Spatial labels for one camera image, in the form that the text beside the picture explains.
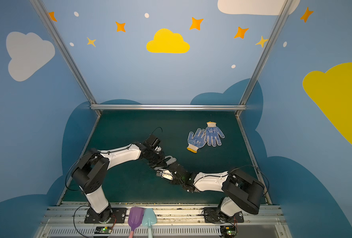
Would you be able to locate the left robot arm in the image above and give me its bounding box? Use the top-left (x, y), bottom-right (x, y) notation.
top-left (71, 135), bottom-right (168, 224)

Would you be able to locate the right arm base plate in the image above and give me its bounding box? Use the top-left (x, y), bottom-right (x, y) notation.
top-left (202, 207), bottom-right (244, 225)

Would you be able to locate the right blue dotted glove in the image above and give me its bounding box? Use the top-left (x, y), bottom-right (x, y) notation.
top-left (205, 122), bottom-right (225, 147)

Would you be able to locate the right controller board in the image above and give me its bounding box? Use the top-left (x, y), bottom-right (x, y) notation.
top-left (220, 226), bottom-right (237, 238)

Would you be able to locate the left blue dotted glove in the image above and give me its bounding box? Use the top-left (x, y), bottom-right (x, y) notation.
top-left (187, 128), bottom-right (206, 153)

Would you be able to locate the left controller board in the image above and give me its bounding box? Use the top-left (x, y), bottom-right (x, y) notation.
top-left (95, 227), bottom-right (112, 235)

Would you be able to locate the controller board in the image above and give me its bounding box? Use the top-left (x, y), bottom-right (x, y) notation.
top-left (220, 226), bottom-right (237, 238)
top-left (95, 227), bottom-right (112, 235)

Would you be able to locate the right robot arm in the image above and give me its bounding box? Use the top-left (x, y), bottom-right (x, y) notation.
top-left (157, 163), bottom-right (265, 224)

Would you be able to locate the teal toy shovel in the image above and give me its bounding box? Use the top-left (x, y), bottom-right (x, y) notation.
top-left (142, 208), bottom-right (157, 238)

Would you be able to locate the purple toy shovel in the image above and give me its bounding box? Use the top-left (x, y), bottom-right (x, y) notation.
top-left (128, 207), bottom-right (145, 238)

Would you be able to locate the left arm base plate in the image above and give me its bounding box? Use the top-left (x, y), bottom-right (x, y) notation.
top-left (84, 207), bottom-right (127, 224)

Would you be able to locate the blue dotted glove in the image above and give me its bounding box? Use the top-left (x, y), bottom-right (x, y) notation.
top-left (205, 122), bottom-right (225, 147)
top-left (187, 128), bottom-right (206, 153)

